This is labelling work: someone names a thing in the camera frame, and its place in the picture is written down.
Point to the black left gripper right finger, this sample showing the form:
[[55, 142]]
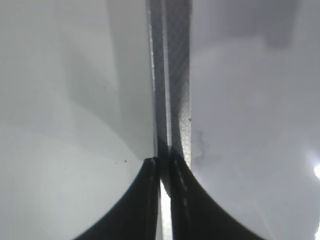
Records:
[[194, 214]]

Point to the white whiteboard with grey frame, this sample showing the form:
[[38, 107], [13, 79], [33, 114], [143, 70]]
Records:
[[237, 95]]

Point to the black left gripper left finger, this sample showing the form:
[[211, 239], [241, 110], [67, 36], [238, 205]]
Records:
[[134, 216]]

